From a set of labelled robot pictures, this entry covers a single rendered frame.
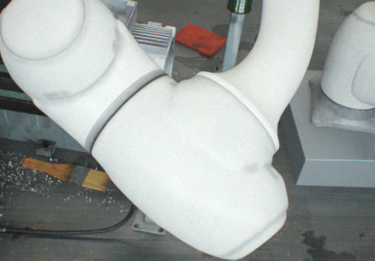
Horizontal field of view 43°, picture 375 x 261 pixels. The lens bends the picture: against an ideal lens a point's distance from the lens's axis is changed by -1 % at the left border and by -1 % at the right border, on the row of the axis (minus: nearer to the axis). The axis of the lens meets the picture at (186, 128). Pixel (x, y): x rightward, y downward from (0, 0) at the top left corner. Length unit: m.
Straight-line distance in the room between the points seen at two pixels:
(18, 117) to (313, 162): 0.67
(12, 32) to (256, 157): 0.21
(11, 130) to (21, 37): 0.81
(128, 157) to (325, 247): 0.73
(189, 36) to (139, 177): 1.17
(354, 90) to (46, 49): 0.84
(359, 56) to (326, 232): 0.38
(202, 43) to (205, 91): 1.11
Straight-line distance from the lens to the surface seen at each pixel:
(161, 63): 0.93
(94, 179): 1.09
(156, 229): 1.01
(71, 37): 0.37
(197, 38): 1.53
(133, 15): 0.98
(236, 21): 1.27
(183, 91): 0.40
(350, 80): 1.11
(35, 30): 0.38
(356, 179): 1.18
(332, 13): 1.84
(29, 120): 1.14
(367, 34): 1.07
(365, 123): 1.20
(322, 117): 1.17
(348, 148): 1.14
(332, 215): 1.12
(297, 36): 0.45
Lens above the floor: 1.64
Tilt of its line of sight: 43 degrees down
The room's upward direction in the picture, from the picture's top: 7 degrees clockwise
